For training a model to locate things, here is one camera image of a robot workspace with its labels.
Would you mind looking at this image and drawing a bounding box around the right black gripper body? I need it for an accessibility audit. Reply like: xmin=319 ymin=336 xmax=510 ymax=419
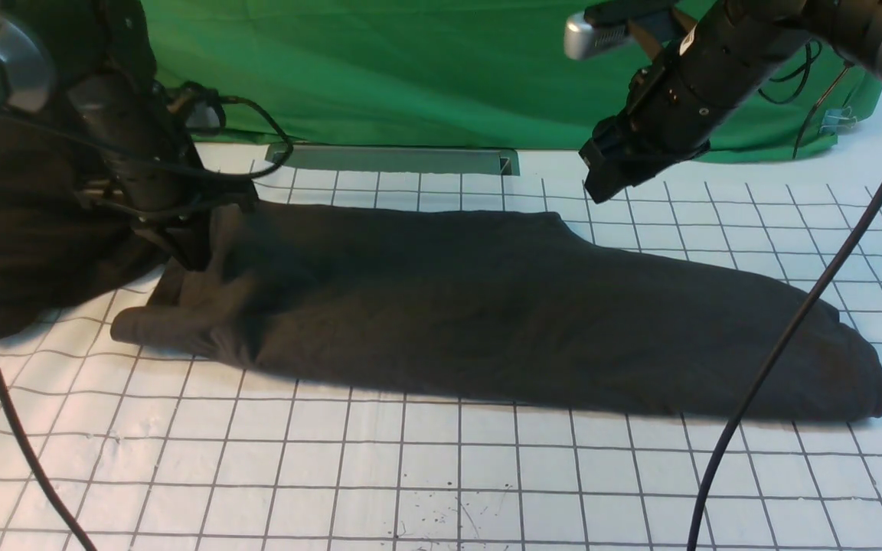
xmin=579 ymin=115 xmax=711 ymax=204

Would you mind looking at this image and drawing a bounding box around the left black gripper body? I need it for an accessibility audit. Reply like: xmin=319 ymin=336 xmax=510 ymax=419
xmin=73 ymin=179 xmax=259 ymax=271

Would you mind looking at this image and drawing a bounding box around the gray long-sleeved shirt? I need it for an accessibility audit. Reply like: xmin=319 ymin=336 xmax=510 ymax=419
xmin=109 ymin=201 xmax=882 ymax=423

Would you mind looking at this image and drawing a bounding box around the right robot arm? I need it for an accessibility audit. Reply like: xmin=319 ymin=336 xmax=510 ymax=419
xmin=564 ymin=1 xmax=882 ymax=204

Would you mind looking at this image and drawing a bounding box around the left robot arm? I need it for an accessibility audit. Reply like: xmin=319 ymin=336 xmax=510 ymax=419
xmin=0 ymin=1 xmax=258 ymax=271

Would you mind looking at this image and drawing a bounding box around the black clothing pile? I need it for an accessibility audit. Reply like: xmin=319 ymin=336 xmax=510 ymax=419
xmin=0 ymin=119 xmax=168 ymax=339

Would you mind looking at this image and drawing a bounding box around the green backdrop cloth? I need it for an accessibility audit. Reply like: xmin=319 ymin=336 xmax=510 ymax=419
xmin=139 ymin=0 xmax=882 ymax=163

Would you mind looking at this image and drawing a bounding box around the silver binder clip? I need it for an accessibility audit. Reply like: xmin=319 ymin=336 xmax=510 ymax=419
xmin=818 ymin=106 xmax=858 ymax=135

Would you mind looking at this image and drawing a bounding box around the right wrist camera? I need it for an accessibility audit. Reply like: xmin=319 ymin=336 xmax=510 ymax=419
xmin=563 ymin=1 xmax=697 ymax=60

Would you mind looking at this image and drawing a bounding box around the gray metal rail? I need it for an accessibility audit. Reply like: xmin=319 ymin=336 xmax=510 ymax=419
xmin=285 ymin=143 xmax=521 ymax=177

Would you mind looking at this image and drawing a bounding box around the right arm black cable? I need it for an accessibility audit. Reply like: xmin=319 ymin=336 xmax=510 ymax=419
xmin=686 ymin=38 xmax=882 ymax=551

